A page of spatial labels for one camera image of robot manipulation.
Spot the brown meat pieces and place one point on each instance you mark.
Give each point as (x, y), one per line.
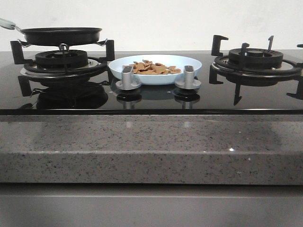
(146, 67)

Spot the light blue plate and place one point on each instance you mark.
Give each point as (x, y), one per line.
(180, 62)

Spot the black frying pan mint handle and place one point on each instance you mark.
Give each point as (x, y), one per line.
(54, 36)

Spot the silver left stove knob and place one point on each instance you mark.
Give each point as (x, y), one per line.
(128, 81)

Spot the silver stove knob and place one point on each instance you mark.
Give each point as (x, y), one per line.
(128, 81)
(188, 82)

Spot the silver right stove knob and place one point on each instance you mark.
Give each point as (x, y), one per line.
(188, 82)

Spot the black left burner grate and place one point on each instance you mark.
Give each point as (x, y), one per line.
(56, 67)

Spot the black burner grate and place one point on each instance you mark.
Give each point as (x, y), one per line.
(255, 67)
(56, 67)

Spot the black right burner grate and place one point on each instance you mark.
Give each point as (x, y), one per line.
(255, 67)

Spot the grey cabinet drawer front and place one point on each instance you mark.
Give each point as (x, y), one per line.
(51, 205)

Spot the chrome wire pan support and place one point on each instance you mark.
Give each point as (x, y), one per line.
(62, 47)

